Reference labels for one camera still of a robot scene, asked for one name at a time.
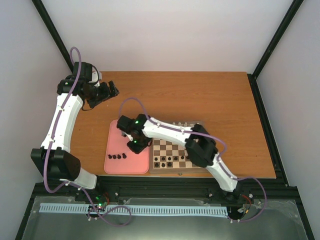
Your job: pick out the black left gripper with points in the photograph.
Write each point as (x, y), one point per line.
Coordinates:
(107, 93)

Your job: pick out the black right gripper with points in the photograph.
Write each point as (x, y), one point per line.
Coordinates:
(137, 150)

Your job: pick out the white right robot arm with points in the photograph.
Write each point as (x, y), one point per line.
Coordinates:
(203, 149)

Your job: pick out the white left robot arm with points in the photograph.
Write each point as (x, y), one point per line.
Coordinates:
(54, 159)

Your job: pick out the wooden chess board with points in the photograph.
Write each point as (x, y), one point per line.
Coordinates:
(162, 148)

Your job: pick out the pink plastic tray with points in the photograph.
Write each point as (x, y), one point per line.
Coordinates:
(134, 164)

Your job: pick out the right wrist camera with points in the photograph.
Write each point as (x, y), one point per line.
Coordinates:
(125, 123)

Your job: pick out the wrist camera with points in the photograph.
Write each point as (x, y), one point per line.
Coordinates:
(96, 77)
(125, 123)

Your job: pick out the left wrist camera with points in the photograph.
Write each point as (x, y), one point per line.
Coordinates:
(96, 77)

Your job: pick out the light blue cable duct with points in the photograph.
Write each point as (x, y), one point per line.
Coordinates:
(135, 210)

